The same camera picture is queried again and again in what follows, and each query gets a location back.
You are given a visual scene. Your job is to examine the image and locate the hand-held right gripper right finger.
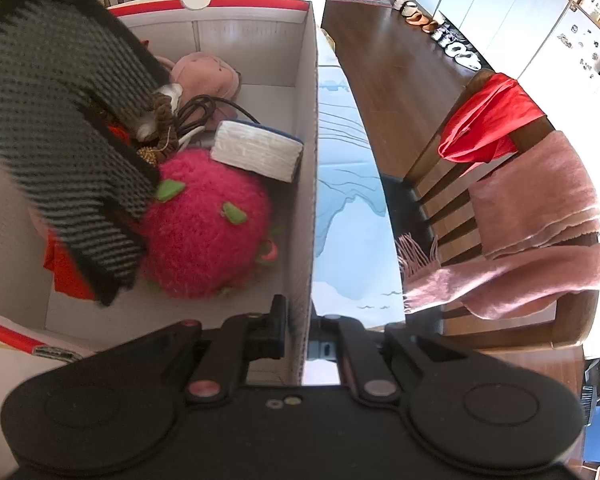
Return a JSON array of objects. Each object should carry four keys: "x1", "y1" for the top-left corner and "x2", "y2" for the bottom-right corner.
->
[{"x1": 307, "y1": 314, "x2": 501, "y2": 406}]

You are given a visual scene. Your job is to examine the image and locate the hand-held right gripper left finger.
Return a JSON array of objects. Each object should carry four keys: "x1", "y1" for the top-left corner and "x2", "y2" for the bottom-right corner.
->
[{"x1": 87, "y1": 294, "x2": 288, "y2": 406}]

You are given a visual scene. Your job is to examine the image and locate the pink plush strawberry toy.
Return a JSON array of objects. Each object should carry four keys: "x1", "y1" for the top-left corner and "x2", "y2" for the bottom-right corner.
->
[{"x1": 137, "y1": 147, "x2": 283, "y2": 301}]

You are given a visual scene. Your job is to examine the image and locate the white tissue pack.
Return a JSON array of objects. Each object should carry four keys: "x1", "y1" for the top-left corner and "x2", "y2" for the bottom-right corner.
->
[{"x1": 211, "y1": 120, "x2": 305, "y2": 184}]

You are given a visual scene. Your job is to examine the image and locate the white charging cable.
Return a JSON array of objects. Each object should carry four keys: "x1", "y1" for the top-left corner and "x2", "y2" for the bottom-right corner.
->
[{"x1": 177, "y1": 125, "x2": 216, "y2": 153}]

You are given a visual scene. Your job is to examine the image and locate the knotted red scarf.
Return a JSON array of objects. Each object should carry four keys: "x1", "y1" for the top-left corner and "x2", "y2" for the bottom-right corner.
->
[{"x1": 42, "y1": 232, "x2": 98, "y2": 301}]

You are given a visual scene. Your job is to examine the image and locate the black cable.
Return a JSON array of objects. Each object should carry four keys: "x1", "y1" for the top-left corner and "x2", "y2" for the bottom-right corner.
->
[{"x1": 172, "y1": 96, "x2": 261, "y2": 136}]

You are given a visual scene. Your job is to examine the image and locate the brown bead bracelet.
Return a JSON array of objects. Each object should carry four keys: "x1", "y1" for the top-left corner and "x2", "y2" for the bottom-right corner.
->
[{"x1": 135, "y1": 92, "x2": 183, "y2": 167}]

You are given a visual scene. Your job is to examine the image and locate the white red-trimmed cardboard box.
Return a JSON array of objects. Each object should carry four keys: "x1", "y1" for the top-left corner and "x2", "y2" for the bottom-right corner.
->
[{"x1": 0, "y1": 0, "x2": 321, "y2": 386}]

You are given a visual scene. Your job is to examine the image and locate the wooden chair with black seat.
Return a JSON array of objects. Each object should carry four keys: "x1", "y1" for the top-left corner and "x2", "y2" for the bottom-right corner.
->
[{"x1": 380, "y1": 67, "x2": 600, "y2": 351}]

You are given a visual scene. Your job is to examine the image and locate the blue printed table mat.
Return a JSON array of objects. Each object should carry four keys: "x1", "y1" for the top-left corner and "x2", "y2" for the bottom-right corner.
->
[{"x1": 305, "y1": 65, "x2": 407, "y2": 386}]

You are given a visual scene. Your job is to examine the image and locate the silver metal gadget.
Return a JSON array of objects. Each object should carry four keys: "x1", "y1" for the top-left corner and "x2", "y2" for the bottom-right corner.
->
[{"x1": 30, "y1": 344, "x2": 83, "y2": 363}]

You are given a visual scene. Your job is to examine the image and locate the pink fringed scarf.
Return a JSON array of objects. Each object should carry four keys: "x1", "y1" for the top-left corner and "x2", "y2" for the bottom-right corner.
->
[{"x1": 395, "y1": 130, "x2": 600, "y2": 321}]

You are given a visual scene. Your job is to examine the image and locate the red cloth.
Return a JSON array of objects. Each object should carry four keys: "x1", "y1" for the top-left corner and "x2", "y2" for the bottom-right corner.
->
[{"x1": 437, "y1": 72, "x2": 548, "y2": 163}]

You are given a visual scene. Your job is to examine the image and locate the row of shoes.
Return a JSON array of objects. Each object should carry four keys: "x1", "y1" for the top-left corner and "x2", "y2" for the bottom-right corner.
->
[{"x1": 392, "y1": 0, "x2": 482, "y2": 72}]

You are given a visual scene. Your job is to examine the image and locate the white refrigerator with magnets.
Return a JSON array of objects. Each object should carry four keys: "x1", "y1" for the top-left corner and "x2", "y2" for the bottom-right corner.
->
[{"x1": 517, "y1": 7, "x2": 600, "y2": 126}]

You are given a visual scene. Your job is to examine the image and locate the white wall cabinets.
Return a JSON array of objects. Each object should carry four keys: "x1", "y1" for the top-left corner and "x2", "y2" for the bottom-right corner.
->
[{"x1": 395, "y1": 0, "x2": 571, "y2": 81}]

